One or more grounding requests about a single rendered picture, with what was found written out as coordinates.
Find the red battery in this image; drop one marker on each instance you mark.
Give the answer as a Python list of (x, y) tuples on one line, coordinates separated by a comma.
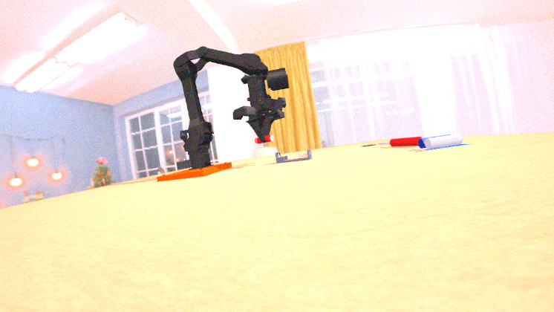
[(267, 138)]

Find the red-handled screwdriver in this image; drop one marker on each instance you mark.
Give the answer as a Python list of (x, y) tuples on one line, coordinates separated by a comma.
[(413, 141)]

